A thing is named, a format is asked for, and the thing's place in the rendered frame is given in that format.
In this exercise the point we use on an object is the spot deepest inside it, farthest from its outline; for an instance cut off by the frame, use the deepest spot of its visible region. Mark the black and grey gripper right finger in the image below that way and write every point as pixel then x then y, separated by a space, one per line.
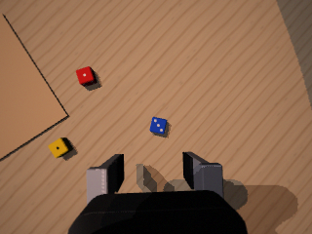
pixel 202 175

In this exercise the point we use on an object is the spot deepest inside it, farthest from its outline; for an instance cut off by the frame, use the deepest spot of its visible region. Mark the red die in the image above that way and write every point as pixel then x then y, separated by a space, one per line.
pixel 86 76

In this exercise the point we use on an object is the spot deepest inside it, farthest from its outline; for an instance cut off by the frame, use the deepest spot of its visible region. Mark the blue die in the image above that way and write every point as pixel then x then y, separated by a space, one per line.
pixel 158 125

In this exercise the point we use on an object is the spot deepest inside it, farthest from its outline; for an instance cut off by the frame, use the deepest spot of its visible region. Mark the yellow die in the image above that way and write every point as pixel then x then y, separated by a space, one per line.
pixel 60 147

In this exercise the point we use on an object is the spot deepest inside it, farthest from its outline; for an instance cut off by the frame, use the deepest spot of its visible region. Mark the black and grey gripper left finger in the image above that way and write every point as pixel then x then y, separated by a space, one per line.
pixel 107 178

